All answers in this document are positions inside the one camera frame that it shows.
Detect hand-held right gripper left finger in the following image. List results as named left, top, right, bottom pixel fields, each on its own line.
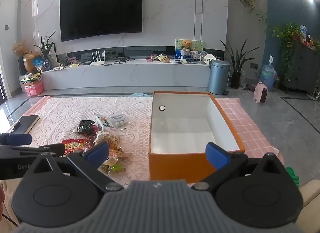
left=32, top=141, right=124, bottom=193

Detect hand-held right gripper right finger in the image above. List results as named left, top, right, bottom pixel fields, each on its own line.
left=192, top=142, right=285, bottom=193

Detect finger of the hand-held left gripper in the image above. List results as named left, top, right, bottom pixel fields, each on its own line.
left=21, top=143, right=65, bottom=157
left=0, top=133, right=32, bottom=146

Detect clear brown snack packet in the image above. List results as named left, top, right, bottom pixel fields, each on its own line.
left=95, top=133, right=127, bottom=159

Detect green snack packet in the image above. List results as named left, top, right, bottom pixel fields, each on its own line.
left=100, top=159, right=127, bottom=176

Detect black snack packet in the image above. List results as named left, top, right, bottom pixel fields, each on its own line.
left=71, top=120, right=97, bottom=134

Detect white and orange snack packet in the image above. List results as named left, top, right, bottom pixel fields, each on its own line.
left=94, top=113, right=117, bottom=132

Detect orange cardboard box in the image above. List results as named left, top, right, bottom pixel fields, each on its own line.
left=148, top=91, right=245, bottom=184

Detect black notebook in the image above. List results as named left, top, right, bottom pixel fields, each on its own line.
left=11, top=114, right=40, bottom=134

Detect pink storage box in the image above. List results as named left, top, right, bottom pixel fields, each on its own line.
left=21, top=81, right=44, bottom=96

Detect stack of colourful booklets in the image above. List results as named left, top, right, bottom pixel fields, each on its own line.
left=20, top=73, right=42, bottom=83

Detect golden vase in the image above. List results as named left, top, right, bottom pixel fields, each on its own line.
left=23, top=53, right=40, bottom=74

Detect pink heater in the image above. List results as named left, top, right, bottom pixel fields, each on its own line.
left=253, top=82, right=268, bottom=103

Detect blue patterned bag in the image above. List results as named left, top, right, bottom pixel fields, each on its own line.
left=32, top=56, right=45, bottom=72

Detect grey-blue pedal bin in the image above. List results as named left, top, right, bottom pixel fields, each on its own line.
left=208, top=60, right=232, bottom=96

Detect green plastic object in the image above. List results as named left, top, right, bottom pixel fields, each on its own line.
left=285, top=165, right=300, bottom=188

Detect long-leaf plant in black pot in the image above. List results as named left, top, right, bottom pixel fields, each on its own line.
left=220, top=39, right=260, bottom=89

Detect marble television console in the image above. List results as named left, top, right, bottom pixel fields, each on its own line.
left=41, top=58, right=212, bottom=91

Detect white router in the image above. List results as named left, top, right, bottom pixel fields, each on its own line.
left=90, top=51, right=107, bottom=66

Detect dried orange flowers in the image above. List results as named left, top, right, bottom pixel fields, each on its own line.
left=12, top=41, right=32, bottom=57

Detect blue water jug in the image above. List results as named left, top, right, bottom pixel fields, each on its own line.
left=260, top=55, right=277, bottom=91

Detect long-leaf plant in glass vase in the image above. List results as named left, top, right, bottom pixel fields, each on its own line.
left=34, top=31, right=57, bottom=71

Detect white round plaque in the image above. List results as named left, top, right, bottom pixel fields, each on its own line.
left=204, top=54, right=217, bottom=66

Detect green picture board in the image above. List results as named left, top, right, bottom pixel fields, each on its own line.
left=175, top=39, right=203, bottom=58

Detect pile of snack bags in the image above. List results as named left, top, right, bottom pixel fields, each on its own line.
left=146, top=53, right=170, bottom=63

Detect dark grey cabinet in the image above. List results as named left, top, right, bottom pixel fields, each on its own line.
left=284, top=41, right=320, bottom=96

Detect black television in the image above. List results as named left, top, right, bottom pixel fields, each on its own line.
left=59, top=0, right=143, bottom=42

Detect trailing green pothos plant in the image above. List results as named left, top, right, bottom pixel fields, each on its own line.
left=271, top=23, right=304, bottom=82

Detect black cables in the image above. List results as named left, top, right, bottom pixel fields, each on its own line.
left=105, top=57, right=135, bottom=66

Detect hanging wall vine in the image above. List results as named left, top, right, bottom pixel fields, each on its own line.
left=234, top=0, right=268, bottom=30

